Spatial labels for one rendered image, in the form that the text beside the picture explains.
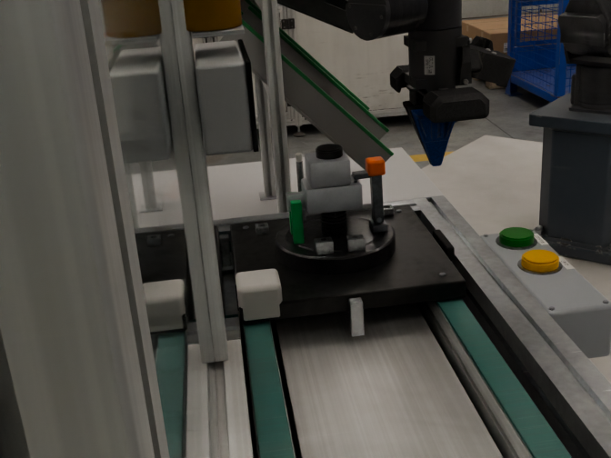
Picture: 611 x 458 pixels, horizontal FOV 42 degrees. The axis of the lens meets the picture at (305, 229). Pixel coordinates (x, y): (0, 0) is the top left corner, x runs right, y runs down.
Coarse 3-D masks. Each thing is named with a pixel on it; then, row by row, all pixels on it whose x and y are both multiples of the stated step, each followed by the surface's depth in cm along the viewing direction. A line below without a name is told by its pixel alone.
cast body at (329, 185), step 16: (336, 144) 90; (320, 160) 89; (336, 160) 88; (320, 176) 89; (336, 176) 89; (352, 176) 92; (304, 192) 91; (320, 192) 89; (336, 192) 89; (352, 192) 90; (288, 208) 91; (304, 208) 91; (320, 208) 90; (336, 208) 90; (352, 208) 90
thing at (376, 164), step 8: (368, 160) 91; (376, 160) 90; (384, 160) 91; (368, 168) 90; (376, 168) 90; (384, 168) 91; (360, 176) 91; (368, 176) 91; (376, 176) 91; (376, 184) 91; (376, 192) 92; (376, 200) 92; (376, 208) 92; (376, 216) 93
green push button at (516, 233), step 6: (510, 228) 96; (516, 228) 96; (522, 228) 96; (504, 234) 95; (510, 234) 95; (516, 234) 94; (522, 234) 94; (528, 234) 94; (534, 234) 95; (504, 240) 94; (510, 240) 94; (516, 240) 93; (522, 240) 93; (528, 240) 94; (516, 246) 94; (522, 246) 94
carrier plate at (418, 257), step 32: (416, 224) 100; (256, 256) 94; (416, 256) 91; (288, 288) 86; (320, 288) 85; (352, 288) 85; (384, 288) 84; (416, 288) 84; (448, 288) 85; (256, 320) 83
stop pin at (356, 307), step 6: (348, 300) 83; (354, 300) 83; (360, 300) 83; (348, 306) 84; (354, 306) 83; (360, 306) 83; (354, 312) 83; (360, 312) 83; (354, 318) 83; (360, 318) 83; (354, 324) 83; (360, 324) 83; (354, 330) 84; (360, 330) 84
